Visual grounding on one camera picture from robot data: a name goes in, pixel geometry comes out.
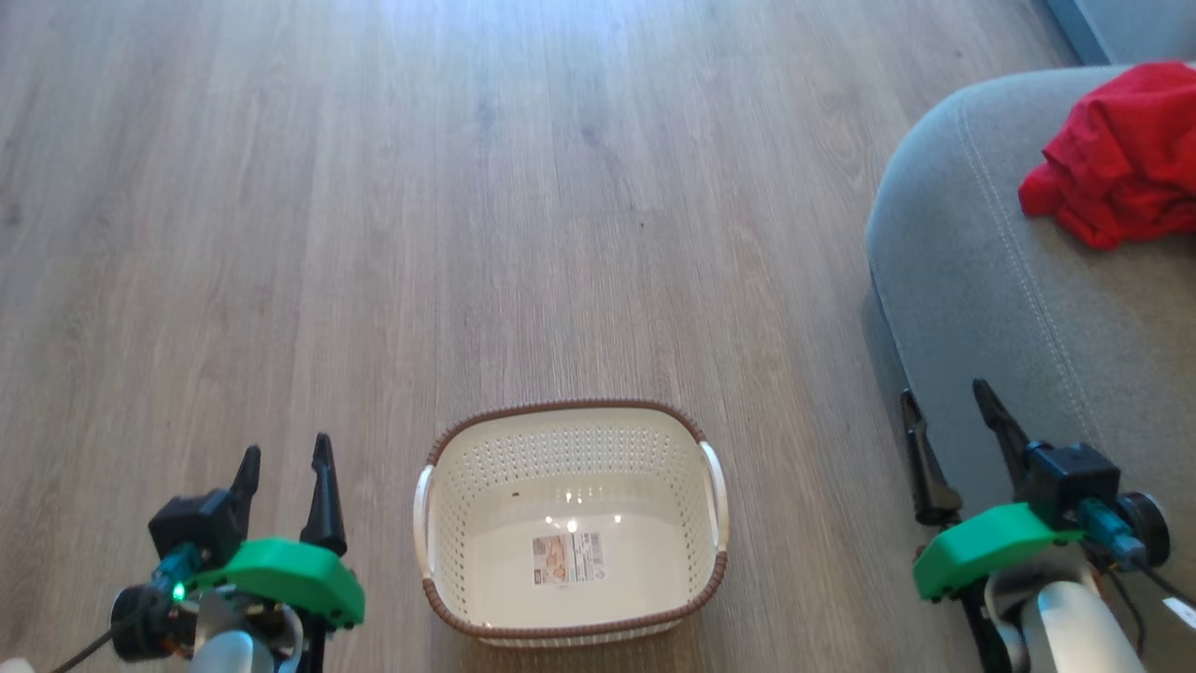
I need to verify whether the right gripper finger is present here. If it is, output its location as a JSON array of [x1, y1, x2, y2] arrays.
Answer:
[[900, 389, 963, 527], [972, 378, 1033, 501]]

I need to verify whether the grey blue baseboard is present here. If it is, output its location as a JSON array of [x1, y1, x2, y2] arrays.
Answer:
[[1045, 0, 1113, 66]]

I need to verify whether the printed label sticker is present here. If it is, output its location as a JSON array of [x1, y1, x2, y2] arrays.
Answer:
[[532, 532, 606, 587]]

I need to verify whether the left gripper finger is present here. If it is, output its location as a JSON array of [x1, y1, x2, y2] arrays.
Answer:
[[299, 432, 349, 558], [227, 445, 263, 545]]

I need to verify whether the red garment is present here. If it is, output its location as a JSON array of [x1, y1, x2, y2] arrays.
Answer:
[[1018, 61, 1196, 251]]

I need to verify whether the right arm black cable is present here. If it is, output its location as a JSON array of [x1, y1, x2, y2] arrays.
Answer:
[[1135, 561, 1196, 609]]

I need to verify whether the cream laundry basket brown rim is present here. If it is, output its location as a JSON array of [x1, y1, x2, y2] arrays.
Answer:
[[414, 399, 730, 649]]

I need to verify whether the grey fabric sofa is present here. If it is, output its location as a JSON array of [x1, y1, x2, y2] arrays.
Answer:
[[864, 64, 1196, 673]]

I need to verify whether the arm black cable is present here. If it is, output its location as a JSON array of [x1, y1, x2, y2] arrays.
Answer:
[[1135, 561, 1196, 609], [51, 626, 122, 673]]

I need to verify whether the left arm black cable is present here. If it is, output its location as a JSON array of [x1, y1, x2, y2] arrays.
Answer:
[[51, 626, 122, 673]]

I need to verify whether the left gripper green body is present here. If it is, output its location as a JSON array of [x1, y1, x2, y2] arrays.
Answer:
[[187, 537, 367, 629]]

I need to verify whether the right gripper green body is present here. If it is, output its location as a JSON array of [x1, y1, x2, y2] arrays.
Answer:
[[912, 502, 1085, 602]]

